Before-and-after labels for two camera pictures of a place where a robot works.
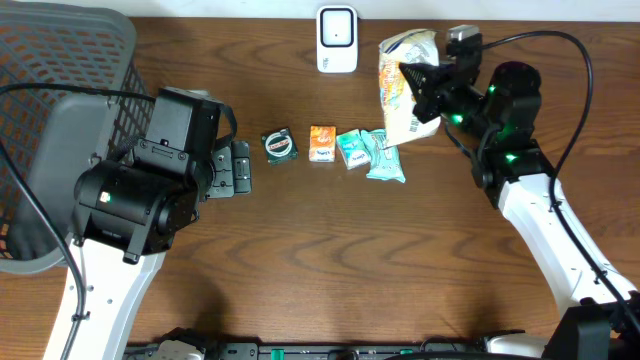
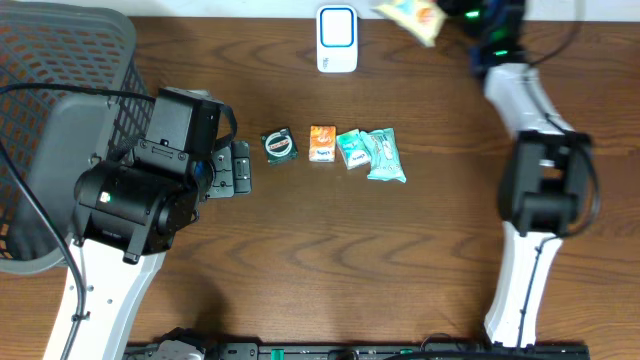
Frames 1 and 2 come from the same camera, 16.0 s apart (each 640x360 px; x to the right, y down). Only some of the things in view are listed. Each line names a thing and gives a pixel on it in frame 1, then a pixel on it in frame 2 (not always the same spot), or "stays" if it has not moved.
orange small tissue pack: [322, 146] stays
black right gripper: [434, 76] -> [451, 6]
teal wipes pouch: [385, 163] stays
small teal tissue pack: [353, 148] stays
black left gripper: [231, 180] stays
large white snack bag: [401, 123] -> [423, 19]
